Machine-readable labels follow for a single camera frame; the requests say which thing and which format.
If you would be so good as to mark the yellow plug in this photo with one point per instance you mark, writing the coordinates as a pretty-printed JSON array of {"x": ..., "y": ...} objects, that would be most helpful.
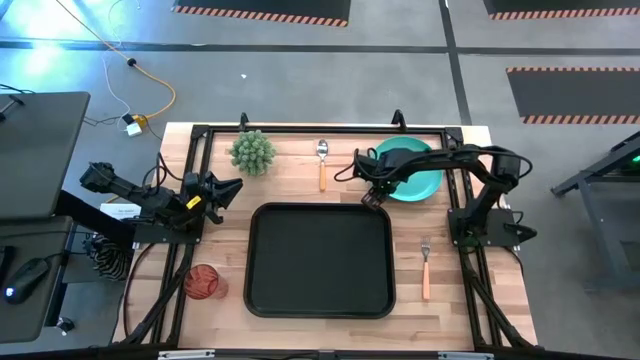
[{"x": 140, "y": 120}]

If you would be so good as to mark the black hazard-striped floor mat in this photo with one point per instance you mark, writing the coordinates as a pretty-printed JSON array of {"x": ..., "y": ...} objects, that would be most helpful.
[
  {"x": 260, "y": 7},
  {"x": 565, "y": 6},
  {"x": 575, "y": 92}
]

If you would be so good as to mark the black aluminium table frame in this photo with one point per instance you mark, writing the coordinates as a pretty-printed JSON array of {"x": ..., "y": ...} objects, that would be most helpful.
[{"x": 325, "y": 130}]

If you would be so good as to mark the black computer mouse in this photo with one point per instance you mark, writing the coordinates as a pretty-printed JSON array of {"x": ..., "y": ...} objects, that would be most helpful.
[{"x": 25, "y": 280}]

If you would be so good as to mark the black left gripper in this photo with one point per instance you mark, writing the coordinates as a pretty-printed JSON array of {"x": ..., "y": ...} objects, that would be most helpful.
[{"x": 200, "y": 197}]

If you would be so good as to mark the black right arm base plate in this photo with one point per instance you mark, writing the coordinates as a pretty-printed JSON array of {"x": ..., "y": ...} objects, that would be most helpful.
[{"x": 500, "y": 227}]

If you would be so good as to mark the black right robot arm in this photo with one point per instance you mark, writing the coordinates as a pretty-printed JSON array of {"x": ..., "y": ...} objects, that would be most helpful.
[{"x": 450, "y": 157}]

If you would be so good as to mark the silver metal bracket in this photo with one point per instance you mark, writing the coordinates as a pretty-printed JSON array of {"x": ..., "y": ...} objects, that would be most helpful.
[
  {"x": 465, "y": 356},
  {"x": 186, "y": 354}
]

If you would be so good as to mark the teal plate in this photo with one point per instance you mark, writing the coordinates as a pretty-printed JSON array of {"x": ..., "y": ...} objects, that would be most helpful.
[{"x": 425, "y": 186}]

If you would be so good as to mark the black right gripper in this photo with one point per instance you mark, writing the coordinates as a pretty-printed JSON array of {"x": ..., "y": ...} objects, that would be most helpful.
[{"x": 382, "y": 167}]

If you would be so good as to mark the black camera rig beam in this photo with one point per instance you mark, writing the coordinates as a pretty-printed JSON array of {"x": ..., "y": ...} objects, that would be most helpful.
[{"x": 320, "y": 356}]

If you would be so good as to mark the white paper label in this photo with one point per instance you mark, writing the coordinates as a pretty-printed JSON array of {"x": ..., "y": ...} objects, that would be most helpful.
[{"x": 120, "y": 211}]

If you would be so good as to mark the small black caster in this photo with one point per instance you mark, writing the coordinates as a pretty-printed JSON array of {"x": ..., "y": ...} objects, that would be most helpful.
[{"x": 65, "y": 325}]

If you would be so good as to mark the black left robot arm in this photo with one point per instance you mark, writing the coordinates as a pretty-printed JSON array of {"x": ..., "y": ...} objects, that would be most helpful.
[{"x": 125, "y": 187}]

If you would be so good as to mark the black plastic tray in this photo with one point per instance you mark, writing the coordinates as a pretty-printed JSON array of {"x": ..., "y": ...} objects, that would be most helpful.
[{"x": 320, "y": 260}]

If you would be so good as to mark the black metal cart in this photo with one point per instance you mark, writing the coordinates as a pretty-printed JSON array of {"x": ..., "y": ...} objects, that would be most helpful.
[{"x": 600, "y": 200}]

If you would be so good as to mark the dark grey desk top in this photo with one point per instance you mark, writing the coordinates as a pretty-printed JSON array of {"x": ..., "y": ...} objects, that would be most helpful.
[{"x": 40, "y": 155}]

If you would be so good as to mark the black desk surface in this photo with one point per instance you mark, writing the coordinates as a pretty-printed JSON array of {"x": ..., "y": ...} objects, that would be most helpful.
[{"x": 30, "y": 315}]

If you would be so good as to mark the red translucent cup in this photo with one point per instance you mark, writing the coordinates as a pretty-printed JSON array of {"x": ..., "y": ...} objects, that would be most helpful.
[{"x": 202, "y": 282}]

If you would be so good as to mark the black table clamp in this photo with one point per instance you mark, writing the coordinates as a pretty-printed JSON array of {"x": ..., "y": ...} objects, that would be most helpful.
[
  {"x": 244, "y": 121},
  {"x": 398, "y": 120}
]

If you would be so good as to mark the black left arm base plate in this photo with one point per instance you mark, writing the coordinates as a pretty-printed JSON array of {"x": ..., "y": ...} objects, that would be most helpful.
[{"x": 160, "y": 236}]

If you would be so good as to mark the green artificial succulent plant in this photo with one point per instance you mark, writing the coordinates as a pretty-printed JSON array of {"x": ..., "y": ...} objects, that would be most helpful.
[{"x": 252, "y": 152}]

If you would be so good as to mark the white power adapter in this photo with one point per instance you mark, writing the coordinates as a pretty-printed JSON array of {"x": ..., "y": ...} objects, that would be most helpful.
[{"x": 134, "y": 129}]

